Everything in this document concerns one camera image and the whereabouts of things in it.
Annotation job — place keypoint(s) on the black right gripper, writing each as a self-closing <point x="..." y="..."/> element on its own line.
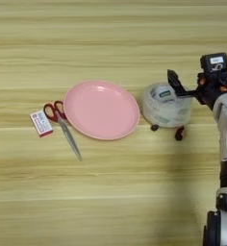
<point x="211" y="91"/>

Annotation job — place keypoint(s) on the clear packing tape roll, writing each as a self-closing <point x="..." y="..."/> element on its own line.
<point x="163" y="110"/>

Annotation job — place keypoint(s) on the pink round plate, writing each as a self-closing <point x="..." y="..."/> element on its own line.
<point x="101" y="110"/>

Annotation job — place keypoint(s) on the white and red eraser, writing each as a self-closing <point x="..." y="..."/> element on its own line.
<point x="41" y="123"/>

